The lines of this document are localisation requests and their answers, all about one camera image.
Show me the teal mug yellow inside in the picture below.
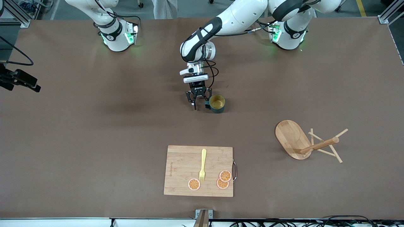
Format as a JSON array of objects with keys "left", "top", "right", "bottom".
[{"left": 205, "top": 94, "right": 226, "bottom": 114}]

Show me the wooden cup rack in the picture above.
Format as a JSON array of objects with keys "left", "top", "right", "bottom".
[{"left": 275, "top": 120, "right": 349, "bottom": 164}]

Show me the yellow plastic fork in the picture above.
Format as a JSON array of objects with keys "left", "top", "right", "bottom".
[{"left": 199, "top": 148, "right": 207, "bottom": 183}]

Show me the bamboo cutting board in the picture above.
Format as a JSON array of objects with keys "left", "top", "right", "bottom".
[{"left": 163, "top": 145, "right": 234, "bottom": 198}]

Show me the person in white trousers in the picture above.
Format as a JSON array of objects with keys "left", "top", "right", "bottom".
[{"left": 151, "top": 0, "right": 179, "bottom": 19}]

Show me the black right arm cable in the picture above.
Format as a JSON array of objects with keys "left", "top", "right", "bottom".
[{"left": 0, "top": 35, "right": 34, "bottom": 67}]

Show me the aluminium frame profile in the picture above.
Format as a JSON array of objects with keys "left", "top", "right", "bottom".
[
  {"left": 377, "top": 5, "right": 404, "bottom": 24},
  {"left": 0, "top": 0, "right": 32, "bottom": 28}
]

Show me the black right base cable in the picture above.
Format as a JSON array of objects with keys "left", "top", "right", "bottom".
[{"left": 95, "top": 0, "right": 141, "bottom": 35}]

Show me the aluminium camera mount profile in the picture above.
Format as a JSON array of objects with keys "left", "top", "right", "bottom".
[{"left": 193, "top": 211, "right": 209, "bottom": 227}]

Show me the black cable bundle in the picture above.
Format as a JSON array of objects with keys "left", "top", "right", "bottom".
[{"left": 229, "top": 215, "right": 404, "bottom": 227}]

